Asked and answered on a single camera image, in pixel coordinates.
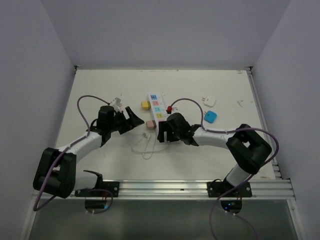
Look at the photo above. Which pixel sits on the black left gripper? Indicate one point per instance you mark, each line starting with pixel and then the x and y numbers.
pixel 133 120

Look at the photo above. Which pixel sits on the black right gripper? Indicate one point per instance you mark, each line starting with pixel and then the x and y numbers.
pixel 164 126

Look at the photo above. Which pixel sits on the white power strip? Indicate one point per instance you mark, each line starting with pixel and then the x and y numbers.
pixel 158 109

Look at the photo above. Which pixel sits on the blue plug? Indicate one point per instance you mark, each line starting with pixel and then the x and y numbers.
pixel 210 117

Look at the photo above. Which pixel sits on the white plug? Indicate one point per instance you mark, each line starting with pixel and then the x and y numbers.
pixel 209 101

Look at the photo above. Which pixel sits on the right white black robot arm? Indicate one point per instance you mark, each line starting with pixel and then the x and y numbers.
pixel 247 147

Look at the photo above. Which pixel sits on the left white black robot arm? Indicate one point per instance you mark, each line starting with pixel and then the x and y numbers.
pixel 56 173

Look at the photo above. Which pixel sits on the brown plug block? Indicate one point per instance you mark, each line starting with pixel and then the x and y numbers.
pixel 151 125

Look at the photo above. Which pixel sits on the yellow plug block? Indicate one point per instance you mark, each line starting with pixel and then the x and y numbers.
pixel 145 105

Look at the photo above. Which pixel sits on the aluminium front rail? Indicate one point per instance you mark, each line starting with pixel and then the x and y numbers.
pixel 197 189

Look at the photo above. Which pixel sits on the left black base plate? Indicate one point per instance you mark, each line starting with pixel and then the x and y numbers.
pixel 103 190

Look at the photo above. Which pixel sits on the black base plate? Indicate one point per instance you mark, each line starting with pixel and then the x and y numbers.
pixel 103 190
pixel 217 188

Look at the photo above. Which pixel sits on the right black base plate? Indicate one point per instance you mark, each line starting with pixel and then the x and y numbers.
pixel 217 188

